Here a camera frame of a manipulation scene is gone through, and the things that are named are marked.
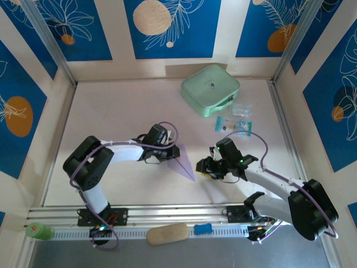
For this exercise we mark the mint green zip pouch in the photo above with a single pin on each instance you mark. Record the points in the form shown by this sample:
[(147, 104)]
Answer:
[(210, 89)]

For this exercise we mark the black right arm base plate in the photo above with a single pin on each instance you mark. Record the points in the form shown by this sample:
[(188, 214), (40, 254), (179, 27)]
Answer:
[(234, 213)]

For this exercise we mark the aluminium corner post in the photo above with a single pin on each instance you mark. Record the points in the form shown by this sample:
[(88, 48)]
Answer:
[(295, 42), (50, 42)]

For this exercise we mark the small clear plastic bag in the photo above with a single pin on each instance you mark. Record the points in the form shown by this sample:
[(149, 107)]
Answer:
[(241, 109)]

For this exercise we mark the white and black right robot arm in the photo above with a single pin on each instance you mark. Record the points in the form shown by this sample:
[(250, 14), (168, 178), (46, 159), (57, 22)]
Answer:
[(265, 178)]

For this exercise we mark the blue snack packet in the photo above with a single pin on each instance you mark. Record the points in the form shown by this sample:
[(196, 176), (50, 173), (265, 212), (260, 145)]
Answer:
[(231, 124)]

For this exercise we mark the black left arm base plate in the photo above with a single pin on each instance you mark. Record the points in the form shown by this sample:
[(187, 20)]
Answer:
[(120, 216)]

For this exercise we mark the aluminium side rail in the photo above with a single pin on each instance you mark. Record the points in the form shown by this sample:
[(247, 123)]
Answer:
[(279, 106), (72, 95)]

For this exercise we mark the aluminium mounting rail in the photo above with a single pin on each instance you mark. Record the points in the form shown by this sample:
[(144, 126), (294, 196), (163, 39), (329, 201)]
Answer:
[(181, 212)]

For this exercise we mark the purple paper sheet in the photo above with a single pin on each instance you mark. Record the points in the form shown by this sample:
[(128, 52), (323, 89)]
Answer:
[(182, 163)]

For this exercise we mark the blue bone-shaped piece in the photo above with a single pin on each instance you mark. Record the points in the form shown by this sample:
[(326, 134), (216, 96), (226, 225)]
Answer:
[(202, 229)]

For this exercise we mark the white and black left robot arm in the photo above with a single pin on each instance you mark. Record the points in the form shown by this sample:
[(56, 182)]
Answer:
[(128, 152)]

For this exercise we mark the beige oval block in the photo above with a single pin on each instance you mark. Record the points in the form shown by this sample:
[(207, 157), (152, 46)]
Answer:
[(167, 234)]

